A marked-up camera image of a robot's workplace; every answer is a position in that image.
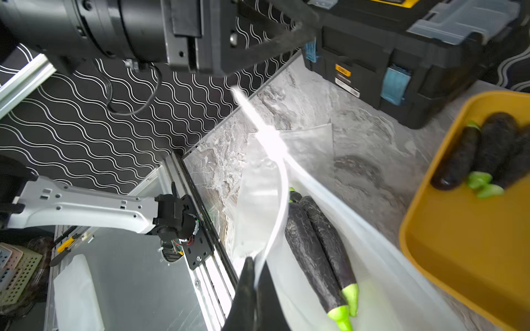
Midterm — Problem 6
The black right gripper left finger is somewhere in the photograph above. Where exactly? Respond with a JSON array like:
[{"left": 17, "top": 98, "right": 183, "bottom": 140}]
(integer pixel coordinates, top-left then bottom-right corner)
[{"left": 222, "top": 257, "right": 256, "bottom": 331}]

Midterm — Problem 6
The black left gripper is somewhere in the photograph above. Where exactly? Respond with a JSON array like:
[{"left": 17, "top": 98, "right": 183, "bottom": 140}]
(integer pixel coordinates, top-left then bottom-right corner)
[{"left": 161, "top": 1, "right": 319, "bottom": 77}]

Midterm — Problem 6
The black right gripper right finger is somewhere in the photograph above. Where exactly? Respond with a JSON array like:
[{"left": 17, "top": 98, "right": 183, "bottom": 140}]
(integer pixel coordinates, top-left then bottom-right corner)
[{"left": 256, "top": 263, "right": 291, "bottom": 331}]

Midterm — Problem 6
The dark purple toy eggplant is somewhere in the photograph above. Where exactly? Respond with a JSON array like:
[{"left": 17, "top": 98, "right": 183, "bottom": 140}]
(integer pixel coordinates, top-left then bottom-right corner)
[
  {"left": 284, "top": 201, "right": 353, "bottom": 330},
  {"left": 290, "top": 188, "right": 360, "bottom": 317}
]

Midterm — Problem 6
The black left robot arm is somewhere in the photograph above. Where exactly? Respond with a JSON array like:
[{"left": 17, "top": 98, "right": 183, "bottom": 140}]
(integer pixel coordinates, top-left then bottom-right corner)
[{"left": 1, "top": 1, "right": 319, "bottom": 239}]

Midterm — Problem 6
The stack of clear zip-top bags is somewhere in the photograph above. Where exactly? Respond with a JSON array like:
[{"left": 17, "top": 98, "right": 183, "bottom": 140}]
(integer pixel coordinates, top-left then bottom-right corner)
[{"left": 243, "top": 124, "right": 334, "bottom": 186}]

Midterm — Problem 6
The black toolbox with blue latches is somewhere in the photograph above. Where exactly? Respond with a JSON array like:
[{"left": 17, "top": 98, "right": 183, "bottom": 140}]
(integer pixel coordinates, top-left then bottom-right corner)
[{"left": 302, "top": 1, "right": 529, "bottom": 129}]

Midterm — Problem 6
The yellow plastic bin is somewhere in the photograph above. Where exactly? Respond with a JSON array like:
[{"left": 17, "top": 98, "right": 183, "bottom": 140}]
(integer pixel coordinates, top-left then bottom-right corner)
[{"left": 400, "top": 90, "right": 529, "bottom": 330}]

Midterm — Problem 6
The pile of toy eggplants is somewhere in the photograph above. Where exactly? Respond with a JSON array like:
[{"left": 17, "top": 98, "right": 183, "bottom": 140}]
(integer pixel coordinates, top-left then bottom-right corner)
[{"left": 431, "top": 113, "right": 529, "bottom": 199}]

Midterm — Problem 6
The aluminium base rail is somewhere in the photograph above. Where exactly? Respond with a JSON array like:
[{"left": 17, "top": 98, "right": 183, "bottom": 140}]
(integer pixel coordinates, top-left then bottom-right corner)
[{"left": 159, "top": 153, "right": 239, "bottom": 330}]

